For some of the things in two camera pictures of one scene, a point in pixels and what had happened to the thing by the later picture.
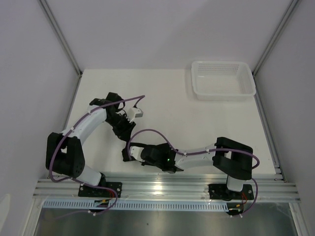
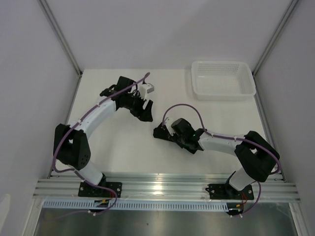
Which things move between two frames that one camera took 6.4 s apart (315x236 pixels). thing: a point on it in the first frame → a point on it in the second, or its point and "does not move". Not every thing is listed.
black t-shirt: (126, 156) → (162, 132)
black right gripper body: (145, 162) → (181, 140)
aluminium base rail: (267, 188) does not move
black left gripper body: (120, 125) → (135, 105)
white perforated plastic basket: (226, 81) does not move
